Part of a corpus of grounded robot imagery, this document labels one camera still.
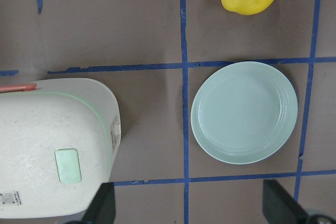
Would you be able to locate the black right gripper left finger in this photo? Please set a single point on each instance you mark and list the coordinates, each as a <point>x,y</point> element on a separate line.
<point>103,206</point>

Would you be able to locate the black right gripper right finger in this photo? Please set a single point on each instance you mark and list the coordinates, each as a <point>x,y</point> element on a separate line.
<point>279,206</point>

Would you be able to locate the white rice cooker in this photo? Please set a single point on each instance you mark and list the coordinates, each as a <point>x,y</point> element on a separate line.
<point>59,139</point>

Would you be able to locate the green plate right side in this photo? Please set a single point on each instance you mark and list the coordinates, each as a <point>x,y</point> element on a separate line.
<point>244,113</point>

